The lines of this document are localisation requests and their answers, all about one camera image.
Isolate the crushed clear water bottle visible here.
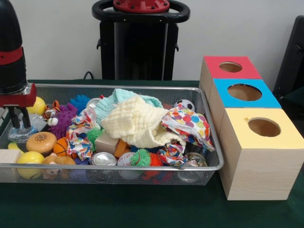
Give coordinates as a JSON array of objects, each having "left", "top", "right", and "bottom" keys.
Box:
[{"left": 8, "top": 122, "right": 39, "bottom": 143}]

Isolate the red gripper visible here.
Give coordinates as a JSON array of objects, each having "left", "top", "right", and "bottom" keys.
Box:
[{"left": 0, "top": 83, "right": 38, "bottom": 129}]

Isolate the black panel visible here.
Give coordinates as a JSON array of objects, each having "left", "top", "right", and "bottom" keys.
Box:
[{"left": 273, "top": 15, "right": 304, "bottom": 95}]

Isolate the purple spiky ball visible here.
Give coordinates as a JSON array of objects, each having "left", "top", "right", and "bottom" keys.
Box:
[{"left": 48, "top": 103, "right": 78, "bottom": 140}]

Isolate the small soccer ball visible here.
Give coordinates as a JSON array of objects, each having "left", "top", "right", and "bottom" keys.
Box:
[{"left": 173, "top": 99, "right": 196, "bottom": 113}]

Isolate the wooden box with three holes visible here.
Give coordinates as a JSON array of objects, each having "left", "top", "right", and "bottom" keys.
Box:
[{"left": 199, "top": 56, "right": 304, "bottom": 201}]

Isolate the small orange basketball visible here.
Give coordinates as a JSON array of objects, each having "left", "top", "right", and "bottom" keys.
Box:
[{"left": 53, "top": 137, "right": 72, "bottom": 157}]

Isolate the silver mesh bin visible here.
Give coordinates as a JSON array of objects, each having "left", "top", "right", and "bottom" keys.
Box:
[{"left": 0, "top": 83, "right": 225, "bottom": 185}]

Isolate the cream muslin cloth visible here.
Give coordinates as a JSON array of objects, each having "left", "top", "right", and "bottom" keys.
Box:
[{"left": 101, "top": 96, "right": 187, "bottom": 149}]

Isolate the brown monkey plush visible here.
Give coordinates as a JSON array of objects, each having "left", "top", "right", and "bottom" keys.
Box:
[{"left": 42, "top": 153, "right": 76, "bottom": 180}]

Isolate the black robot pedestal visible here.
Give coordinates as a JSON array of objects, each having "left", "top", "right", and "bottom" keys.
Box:
[{"left": 92, "top": 0, "right": 190, "bottom": 81}]

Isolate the light blue muslin cloth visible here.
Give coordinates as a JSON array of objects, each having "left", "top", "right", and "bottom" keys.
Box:
[{"left": 91, "top": 88, "right": 164, "bottom": 124}]

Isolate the yellow ball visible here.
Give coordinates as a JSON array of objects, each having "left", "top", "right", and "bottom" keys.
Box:
[
  {"left": 26, "top": 96, "right": 47, "bottom": 116},
  {"left": 17, "top": 151, "right": 45, "bottom": 179}
]

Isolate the silver drink can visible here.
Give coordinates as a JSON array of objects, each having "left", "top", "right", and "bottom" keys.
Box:
[{"left": 91, "top": 152, "right": 118, "bottom": 175}]

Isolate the polka dot paper napkin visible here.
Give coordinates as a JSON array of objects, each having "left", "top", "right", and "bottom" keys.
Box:
[{"left": 161, "top": 104, "right": 215, "bottom": 152}]

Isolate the dark green table cloth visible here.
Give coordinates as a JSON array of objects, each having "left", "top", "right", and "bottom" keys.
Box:
[
  {"left": 0, "top": 79, "right": 304, "bottom": 228},
  {"left": 277, "top": 86, "right": 304, "bottom": 119}
]

